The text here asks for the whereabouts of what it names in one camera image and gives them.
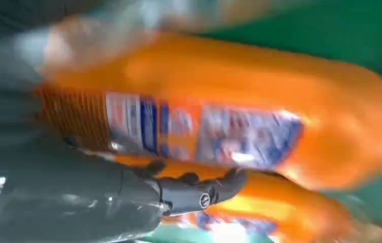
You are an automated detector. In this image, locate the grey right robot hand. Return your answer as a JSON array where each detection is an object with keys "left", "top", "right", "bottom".
[{"left": 0, "top": 31, "right": 249, "bottom": 243}]

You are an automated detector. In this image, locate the ribbed grey right arm sleeve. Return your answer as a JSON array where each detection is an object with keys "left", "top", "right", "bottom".
[{"left": 0, "top": 0, "right": 101, "bottom": 37}]

